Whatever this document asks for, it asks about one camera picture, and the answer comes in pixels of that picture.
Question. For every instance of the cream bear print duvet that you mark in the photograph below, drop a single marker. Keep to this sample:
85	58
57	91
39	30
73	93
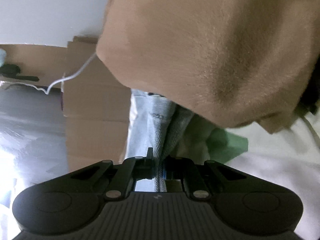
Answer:
289	158

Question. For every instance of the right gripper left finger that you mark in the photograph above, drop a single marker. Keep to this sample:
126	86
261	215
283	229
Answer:
125	175

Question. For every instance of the white shelf board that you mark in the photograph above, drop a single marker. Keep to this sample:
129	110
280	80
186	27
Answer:
50	22

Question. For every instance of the light blue denim pants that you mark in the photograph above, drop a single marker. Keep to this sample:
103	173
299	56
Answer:
155	122

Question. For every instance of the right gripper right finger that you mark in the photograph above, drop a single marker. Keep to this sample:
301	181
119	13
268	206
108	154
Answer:
182	175

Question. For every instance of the black garment under brown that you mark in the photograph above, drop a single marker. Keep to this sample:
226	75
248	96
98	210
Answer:
310	97

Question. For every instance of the brown folded garment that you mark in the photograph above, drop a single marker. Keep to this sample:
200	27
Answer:
233	62

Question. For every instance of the brown cardboard sheet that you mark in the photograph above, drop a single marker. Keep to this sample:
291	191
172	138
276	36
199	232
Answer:
95	104

